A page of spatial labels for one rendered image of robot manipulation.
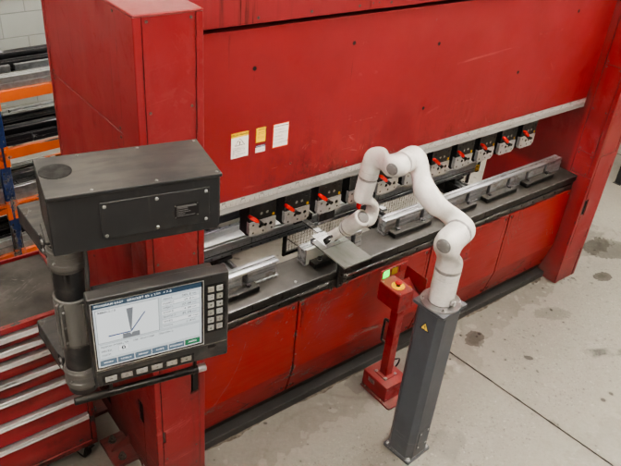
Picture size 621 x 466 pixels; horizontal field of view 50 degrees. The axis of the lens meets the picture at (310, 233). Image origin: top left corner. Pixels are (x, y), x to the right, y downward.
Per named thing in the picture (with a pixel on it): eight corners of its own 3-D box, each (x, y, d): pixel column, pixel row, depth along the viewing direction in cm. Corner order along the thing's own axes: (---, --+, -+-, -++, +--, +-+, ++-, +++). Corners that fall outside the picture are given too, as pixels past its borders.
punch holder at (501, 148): (497, 155, 409) (504, 130, 400) (486, 150, 415) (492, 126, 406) (512, 151, 418) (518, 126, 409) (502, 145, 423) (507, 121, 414)
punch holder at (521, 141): (517, 149, 420) (524, 125, 411) (506, 143, 426) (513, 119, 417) (531, 144, 429) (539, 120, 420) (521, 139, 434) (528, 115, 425)
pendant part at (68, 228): (74, 421, 223) (41, 199, 177) (62, 372, 241) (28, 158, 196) (220, 380, 244) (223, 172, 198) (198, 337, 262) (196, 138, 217)
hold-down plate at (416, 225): (394, 239, 376) (395, 234, 375) (387, 234, 380) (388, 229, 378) (431, 225, 393) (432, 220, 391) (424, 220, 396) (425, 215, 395)
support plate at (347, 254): (344, 269, 328) (345, 267, 327) (311, 243, 345) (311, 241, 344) (371, 258, 338) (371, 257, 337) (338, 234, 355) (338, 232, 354)
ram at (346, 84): (179, 227, 283) (174, 38, 240) (170, 219, 288) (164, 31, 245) (583, 106, 447) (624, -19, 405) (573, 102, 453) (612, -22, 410)
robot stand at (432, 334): (429, 448, 365) (468, 303, 311) (407, 465, 354) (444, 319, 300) (404, 428, 375) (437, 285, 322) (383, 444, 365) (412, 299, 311)
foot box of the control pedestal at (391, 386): (388, 410, 385) (391, 396, 379) (359, 384, 401) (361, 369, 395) (412, 397, 396) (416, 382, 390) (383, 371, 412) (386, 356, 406)
